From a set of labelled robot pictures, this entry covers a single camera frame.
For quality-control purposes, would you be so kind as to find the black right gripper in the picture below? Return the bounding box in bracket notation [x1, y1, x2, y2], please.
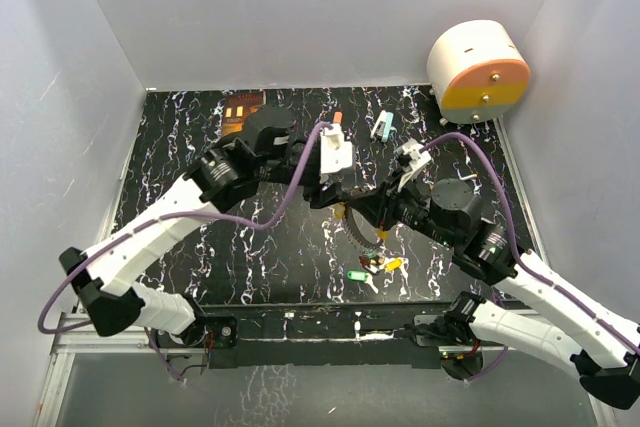
[350, 168, 458, 249]

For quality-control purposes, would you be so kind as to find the large keyring with yellow handle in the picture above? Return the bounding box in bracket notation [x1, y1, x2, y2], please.
[333, 203, 384, 253]

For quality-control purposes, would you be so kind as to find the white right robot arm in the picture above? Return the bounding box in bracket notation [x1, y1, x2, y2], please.
[346, 179, 639, 410]

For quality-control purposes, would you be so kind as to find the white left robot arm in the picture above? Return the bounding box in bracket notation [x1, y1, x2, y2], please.
[60, 106, 354, 346]

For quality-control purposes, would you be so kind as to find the yellow key tag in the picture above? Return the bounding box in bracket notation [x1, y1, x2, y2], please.
[384, 258, 404, 272]

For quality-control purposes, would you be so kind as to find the green key tag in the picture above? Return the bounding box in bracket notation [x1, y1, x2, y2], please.
[347, 270, 369, 282]

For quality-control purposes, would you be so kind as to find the white blue stapler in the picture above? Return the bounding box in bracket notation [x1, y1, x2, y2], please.
[370, 110, 395, 143]

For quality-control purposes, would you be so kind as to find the paperback book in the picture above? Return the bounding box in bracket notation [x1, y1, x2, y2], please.
[221, 90, 266, 136]

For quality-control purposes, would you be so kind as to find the white round drawer cabinet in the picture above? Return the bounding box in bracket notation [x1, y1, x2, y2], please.
[426, 20, 531, 124]

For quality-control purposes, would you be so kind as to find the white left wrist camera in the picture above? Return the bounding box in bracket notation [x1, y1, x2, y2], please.
[319, 123, 354, 183]

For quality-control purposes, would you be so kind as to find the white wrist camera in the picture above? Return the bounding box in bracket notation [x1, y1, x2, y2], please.
[319, 123, 354, 183]
[394, 138, 432, 192]

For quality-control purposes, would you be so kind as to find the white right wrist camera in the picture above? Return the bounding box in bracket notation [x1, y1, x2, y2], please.
[394, 138, 432, 192]

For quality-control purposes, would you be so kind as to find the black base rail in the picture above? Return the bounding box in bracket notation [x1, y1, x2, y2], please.
[178, 302, 484, 372]

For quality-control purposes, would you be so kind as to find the aluminium frame rail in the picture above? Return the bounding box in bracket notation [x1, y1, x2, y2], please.
[52, 307, 596, 353]

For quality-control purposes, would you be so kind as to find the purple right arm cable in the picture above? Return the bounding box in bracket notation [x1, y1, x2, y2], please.
[422, 132, 640, 381]

